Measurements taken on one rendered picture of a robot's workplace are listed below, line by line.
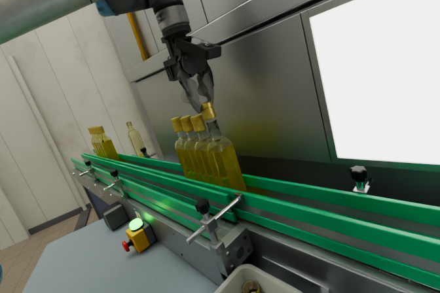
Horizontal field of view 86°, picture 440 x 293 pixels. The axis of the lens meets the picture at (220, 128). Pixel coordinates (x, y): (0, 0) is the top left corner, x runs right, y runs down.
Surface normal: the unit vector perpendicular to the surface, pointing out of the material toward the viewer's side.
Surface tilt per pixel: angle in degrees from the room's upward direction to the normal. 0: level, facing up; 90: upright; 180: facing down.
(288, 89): 90
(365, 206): 90
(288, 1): 90
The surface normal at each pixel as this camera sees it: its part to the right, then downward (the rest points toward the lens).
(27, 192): 0.39, 0.10
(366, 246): -0.70, 0.36
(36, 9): 0.61, 0.65
